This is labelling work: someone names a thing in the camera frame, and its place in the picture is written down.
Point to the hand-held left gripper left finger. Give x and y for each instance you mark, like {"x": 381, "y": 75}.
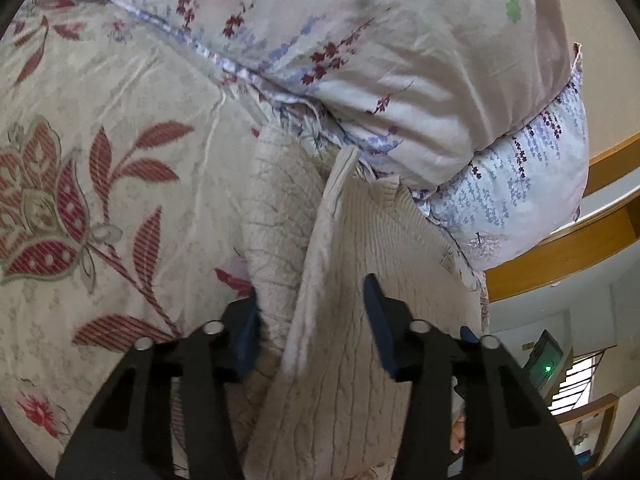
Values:
{"x": 247, "y": 340}

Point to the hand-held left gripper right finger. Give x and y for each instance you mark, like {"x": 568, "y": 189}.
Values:
{"x": 382, "y": 325}

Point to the dark device with green light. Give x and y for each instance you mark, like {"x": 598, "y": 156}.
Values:
{"x": 545, "y": 360}

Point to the pink pillow with tree print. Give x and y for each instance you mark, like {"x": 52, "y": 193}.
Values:
{"x": 525, "y": 195}

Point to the window with grille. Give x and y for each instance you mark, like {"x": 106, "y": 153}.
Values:
{"x": 587, "y": 375}

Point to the floral bed sheet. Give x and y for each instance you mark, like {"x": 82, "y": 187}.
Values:
{"x": 125, "y": 110}

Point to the pink floral pillow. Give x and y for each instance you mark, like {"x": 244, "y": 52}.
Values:
{"x": 375, "y": 50}

